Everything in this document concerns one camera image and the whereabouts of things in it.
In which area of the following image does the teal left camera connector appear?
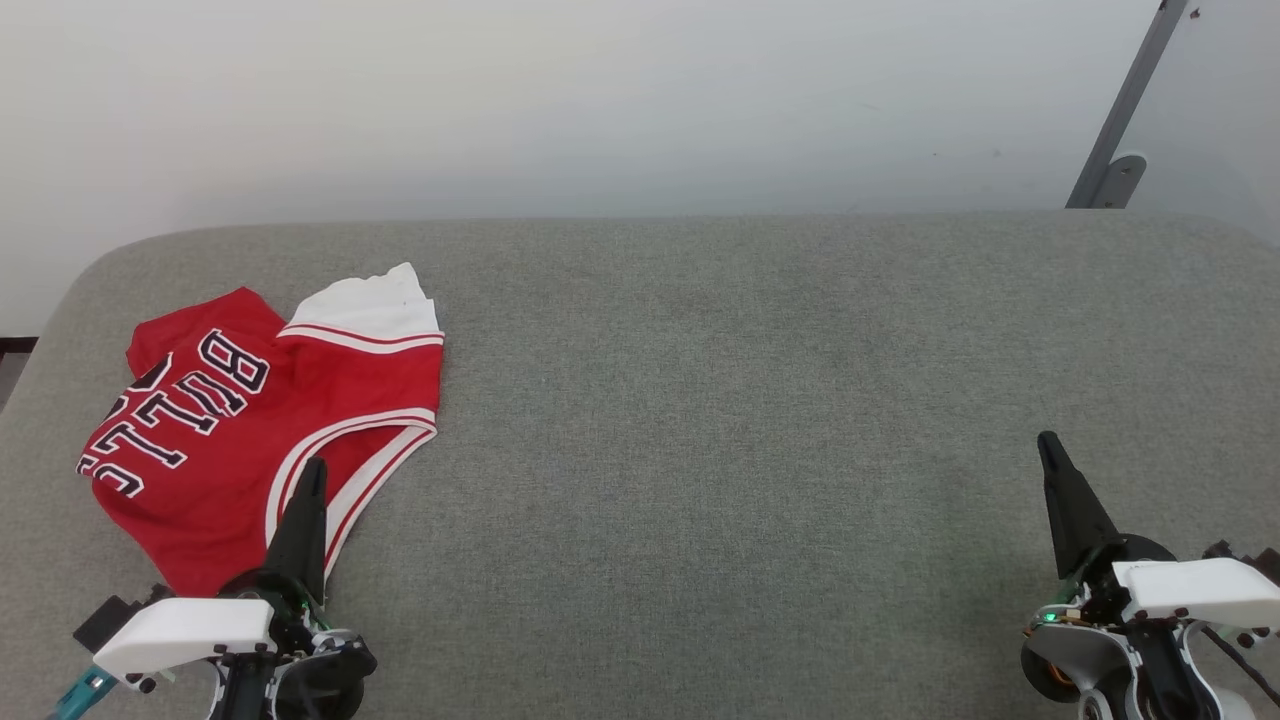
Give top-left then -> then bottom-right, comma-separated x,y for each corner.
48,666 -> 118,720

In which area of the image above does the grey metal post foot bracket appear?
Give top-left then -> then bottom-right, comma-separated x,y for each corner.
1090,152 -> 1149,209

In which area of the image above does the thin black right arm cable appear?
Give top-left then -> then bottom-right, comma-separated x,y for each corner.
1198,624 -> 1280,709

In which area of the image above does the grey metal post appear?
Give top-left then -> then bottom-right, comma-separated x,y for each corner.
1065,0 -> 1191,209

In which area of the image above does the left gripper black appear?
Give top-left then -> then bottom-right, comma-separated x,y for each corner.
218,457 -> 336,656

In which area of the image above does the glass partition panel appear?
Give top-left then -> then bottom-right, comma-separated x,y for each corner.
1110,0 -> 1280,247

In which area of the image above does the red Bulls jersey shirt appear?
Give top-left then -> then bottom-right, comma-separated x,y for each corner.
76,262 -> 445,599

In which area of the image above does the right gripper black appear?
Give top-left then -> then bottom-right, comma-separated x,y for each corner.
1036,431 -> 1181,628

